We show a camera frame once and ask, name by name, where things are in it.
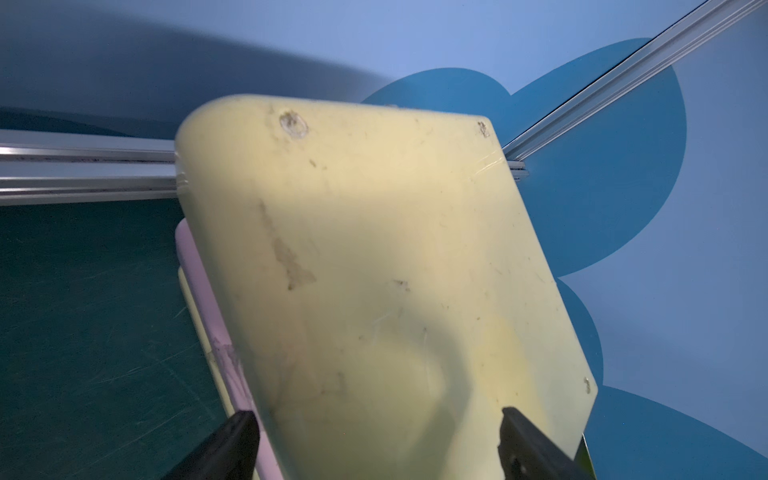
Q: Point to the yellow green drawer cabinet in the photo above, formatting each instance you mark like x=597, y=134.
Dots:
x=382, y=284

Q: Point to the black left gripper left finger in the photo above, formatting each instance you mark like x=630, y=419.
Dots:
x=229, y=453

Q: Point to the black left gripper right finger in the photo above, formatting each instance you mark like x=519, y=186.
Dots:
x=525, y=452

